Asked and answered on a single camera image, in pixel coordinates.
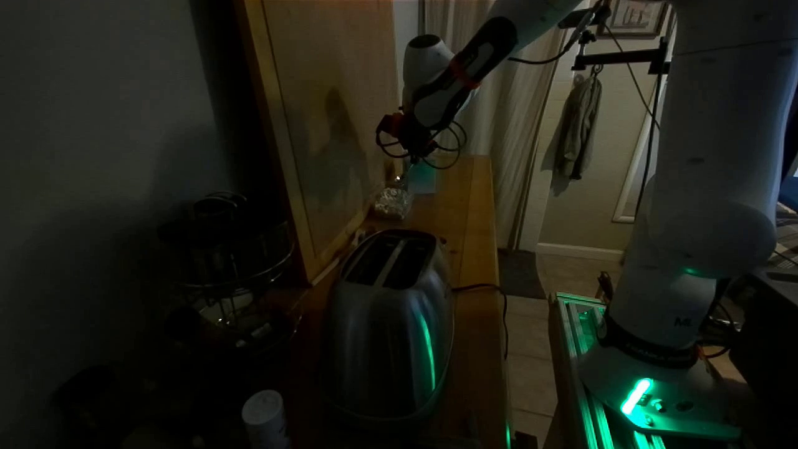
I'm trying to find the blue square container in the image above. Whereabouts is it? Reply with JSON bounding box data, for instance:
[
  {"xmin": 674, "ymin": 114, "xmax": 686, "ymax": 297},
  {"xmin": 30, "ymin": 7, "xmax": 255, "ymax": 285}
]
[{"xmin": 404, "ymin": 160, "xmax": 440, "ymax": 200}]

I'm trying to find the silver toaster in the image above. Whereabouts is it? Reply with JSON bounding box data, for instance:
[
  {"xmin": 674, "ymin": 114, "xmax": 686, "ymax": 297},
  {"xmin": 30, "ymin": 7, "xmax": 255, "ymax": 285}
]
[{"xmin": 317, "ymin": 226, "xmax": 457, "ymax": 423}]

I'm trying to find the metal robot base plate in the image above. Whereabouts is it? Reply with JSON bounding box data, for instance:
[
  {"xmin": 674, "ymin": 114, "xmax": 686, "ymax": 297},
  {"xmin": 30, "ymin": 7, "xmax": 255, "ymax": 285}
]
[{"xmin": 575, "ymin": 341, "xmax": 747, "ymax": 444}]

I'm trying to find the aluminium mounting frame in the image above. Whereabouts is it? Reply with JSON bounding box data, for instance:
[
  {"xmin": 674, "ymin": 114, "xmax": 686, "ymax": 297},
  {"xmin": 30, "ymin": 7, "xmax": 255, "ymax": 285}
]
[{"xmin": 546, "ymin": 290, "xmax": 611, "ymax": 449}]

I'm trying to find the light window curtain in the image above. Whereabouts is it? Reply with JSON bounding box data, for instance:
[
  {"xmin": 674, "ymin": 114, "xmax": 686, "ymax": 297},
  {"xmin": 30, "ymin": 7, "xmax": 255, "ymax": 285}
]
[{"xmin": 416, "ymin": 0, "xmax": 546, "ymax": 254}]

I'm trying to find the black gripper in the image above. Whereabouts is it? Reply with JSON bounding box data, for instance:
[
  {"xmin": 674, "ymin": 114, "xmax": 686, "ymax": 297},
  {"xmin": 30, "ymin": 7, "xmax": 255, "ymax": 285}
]
[{"xmin": 387, "ymin": 104, "xmax": 453, "ymax": 166}]

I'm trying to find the white cylindrical cup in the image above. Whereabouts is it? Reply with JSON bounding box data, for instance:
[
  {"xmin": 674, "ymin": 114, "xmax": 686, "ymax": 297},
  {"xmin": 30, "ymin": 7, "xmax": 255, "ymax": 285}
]
[{"xmin": 240, "ymin": 386, "xmax": 290, "ymax": 449}]

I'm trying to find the black horizontal bar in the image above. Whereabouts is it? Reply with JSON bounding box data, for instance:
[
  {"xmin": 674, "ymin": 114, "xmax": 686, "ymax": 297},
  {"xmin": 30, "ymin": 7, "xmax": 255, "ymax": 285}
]
[{"xmin": 571, "ymin": 34, "xmax": 674, "ymax": 74}]

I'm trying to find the clear container with white pieces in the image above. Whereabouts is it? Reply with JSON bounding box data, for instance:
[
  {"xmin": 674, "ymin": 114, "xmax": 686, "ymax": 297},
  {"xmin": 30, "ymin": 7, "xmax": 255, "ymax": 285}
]
[{"xmin": 368, "ymin": 182, "xmax": 416, "ymax": 224}]

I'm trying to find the hanging grey cloth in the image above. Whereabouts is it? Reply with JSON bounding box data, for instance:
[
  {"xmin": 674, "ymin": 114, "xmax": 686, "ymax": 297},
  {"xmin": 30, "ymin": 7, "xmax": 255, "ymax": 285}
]
[{"xmin": 551, "ymin": 73, "xmax": 606, "ymax": 187}]

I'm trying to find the framed wall picture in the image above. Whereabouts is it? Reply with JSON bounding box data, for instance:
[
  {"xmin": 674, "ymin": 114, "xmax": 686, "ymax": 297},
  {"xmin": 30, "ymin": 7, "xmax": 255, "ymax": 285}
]
[{"xmin": 609, "ymin": 0, "xmax": 669, "ymax": 39}]

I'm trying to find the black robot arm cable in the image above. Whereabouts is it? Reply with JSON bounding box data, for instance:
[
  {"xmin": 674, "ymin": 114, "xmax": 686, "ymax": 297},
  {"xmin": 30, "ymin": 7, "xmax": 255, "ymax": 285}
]
[{"xmin": 373, "ymin": 114, "xmax": 468, "ymax": 175}]

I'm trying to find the large wooden board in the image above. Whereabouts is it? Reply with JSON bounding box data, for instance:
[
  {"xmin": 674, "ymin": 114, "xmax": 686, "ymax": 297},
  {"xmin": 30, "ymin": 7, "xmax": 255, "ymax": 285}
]
[{"xmin": 232, "ymin": 0, "xmax": 404, "ymax": 286}]

